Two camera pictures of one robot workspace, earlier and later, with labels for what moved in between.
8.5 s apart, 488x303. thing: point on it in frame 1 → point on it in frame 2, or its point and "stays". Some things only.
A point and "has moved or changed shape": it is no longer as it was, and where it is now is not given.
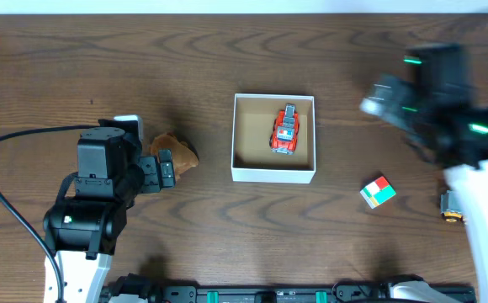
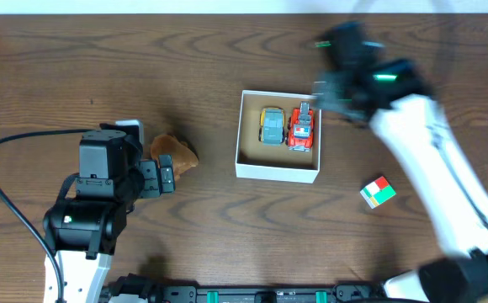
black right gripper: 386,101 → 328,94
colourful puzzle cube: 378,192 stays
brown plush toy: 185,157 stays
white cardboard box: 253,121 stays
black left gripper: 150,173 stays
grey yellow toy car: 452,206 has moved or changed shape
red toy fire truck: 284,132 → 300,128
